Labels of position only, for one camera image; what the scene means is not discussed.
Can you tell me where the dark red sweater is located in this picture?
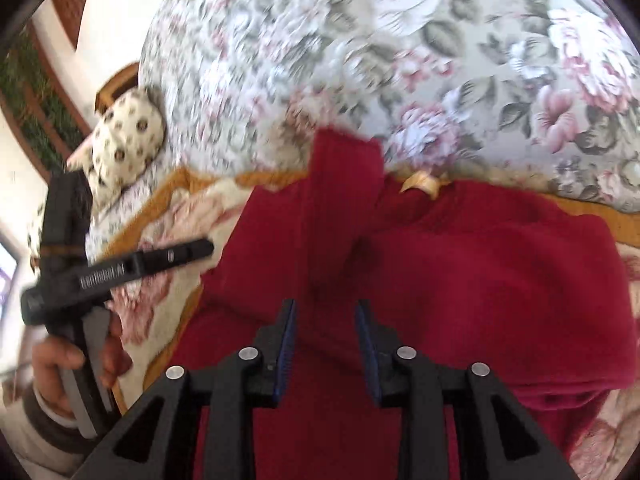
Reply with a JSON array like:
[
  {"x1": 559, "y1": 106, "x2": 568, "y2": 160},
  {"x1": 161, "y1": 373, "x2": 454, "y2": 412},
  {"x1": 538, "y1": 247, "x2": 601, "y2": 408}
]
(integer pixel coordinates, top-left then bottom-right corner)
[{"x1": 172, "y1": 128, "x2": 637, "y2": 479}]

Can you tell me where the grey left sleeve forearm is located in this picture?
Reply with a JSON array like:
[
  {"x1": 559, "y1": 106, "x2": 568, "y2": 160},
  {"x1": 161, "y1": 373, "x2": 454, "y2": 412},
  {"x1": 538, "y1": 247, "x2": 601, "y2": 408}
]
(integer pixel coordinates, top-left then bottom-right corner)
[{"x1": 1, "y1": 385, "x2": 96, "y2": 479}]

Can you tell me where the person's left hand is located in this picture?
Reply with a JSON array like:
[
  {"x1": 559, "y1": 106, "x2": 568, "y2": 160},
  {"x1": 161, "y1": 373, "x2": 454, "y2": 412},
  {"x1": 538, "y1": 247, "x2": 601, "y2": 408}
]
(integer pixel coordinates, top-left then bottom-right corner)
[{"x1": 32, "y1": 311, "x2": 132, "y2": 424}]

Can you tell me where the orange floral plush blanket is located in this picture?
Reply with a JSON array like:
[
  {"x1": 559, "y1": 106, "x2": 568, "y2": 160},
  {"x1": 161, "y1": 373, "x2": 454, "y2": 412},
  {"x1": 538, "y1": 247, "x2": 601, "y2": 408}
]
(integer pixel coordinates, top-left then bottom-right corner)
[{"x1": 102, "y1": 168, "x2": 639, "y2": 479}]

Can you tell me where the cream medallion pillow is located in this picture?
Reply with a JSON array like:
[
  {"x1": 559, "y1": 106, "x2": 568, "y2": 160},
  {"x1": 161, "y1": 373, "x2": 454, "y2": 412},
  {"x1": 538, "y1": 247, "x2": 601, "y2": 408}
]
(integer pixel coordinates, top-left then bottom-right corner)
[{"x1": 67, "y1": 87, "x2": 165, "y2": 217}]

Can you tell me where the wooden headboard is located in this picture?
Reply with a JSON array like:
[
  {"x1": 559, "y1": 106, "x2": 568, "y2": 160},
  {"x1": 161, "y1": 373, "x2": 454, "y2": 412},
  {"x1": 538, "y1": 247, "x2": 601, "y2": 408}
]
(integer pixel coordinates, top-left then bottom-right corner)
[{"x1": 94, "y1": 62, "x2": 139, "y2": 115}]

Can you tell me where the grey floral bedspread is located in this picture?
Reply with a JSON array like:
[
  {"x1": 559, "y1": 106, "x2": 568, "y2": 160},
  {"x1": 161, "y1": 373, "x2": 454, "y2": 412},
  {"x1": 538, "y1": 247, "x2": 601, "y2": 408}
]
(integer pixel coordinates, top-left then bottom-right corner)
[{"x1": 87, "y1": 0, "x2": 639, "y2": 256}]

